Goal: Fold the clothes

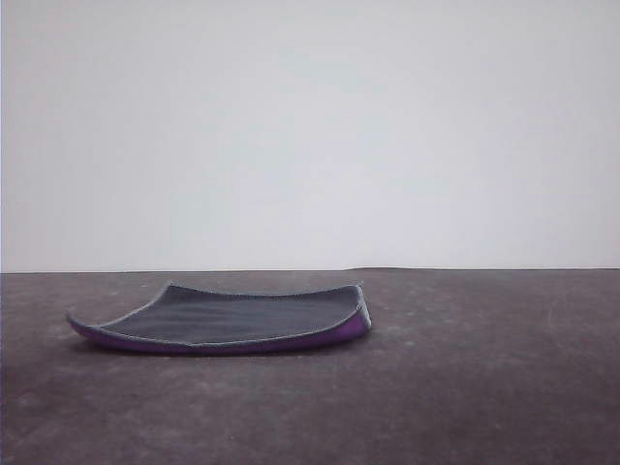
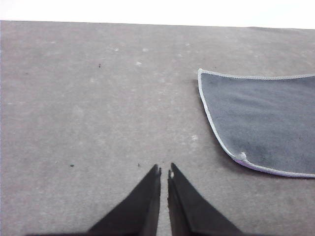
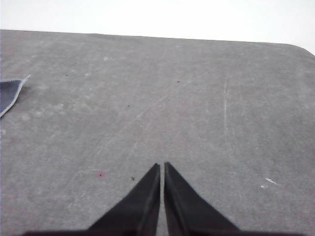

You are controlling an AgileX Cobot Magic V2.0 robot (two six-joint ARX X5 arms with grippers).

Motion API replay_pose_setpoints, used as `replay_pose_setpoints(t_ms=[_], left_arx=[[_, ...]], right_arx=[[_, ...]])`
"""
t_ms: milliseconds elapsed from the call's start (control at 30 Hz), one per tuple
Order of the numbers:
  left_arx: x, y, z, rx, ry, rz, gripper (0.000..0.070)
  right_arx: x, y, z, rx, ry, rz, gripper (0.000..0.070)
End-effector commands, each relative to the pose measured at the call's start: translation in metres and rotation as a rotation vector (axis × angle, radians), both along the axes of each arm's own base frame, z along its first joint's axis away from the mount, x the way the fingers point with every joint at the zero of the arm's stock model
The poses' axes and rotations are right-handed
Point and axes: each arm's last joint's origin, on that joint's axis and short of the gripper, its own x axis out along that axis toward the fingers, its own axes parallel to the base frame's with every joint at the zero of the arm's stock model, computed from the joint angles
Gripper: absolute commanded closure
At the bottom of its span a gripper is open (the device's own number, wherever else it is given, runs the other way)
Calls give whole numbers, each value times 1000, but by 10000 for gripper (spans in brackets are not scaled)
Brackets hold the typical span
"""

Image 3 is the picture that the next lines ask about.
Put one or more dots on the purple towel with grey hem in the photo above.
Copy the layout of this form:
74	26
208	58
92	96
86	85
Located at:
8	94

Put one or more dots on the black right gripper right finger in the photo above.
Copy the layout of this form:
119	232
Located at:
182	211

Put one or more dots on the grey table cloth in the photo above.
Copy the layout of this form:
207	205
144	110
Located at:
157	110

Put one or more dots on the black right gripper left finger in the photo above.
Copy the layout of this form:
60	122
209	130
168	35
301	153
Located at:
140	209

